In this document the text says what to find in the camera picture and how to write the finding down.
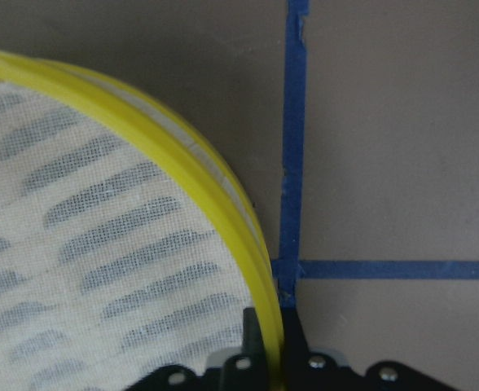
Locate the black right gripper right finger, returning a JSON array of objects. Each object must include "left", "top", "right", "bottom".
[{"left": 281, "top": 307, "right": 310, "bottom": 362}]

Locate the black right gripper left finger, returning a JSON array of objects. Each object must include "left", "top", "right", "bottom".
[{"left": 242, "top": 307, "right": 265, "bottom": 367}]

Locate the yellow rimmed bamboo steamer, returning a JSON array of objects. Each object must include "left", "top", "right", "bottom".
[{"left": 0, "top": 51, "right": 283, "bottom": 390}]

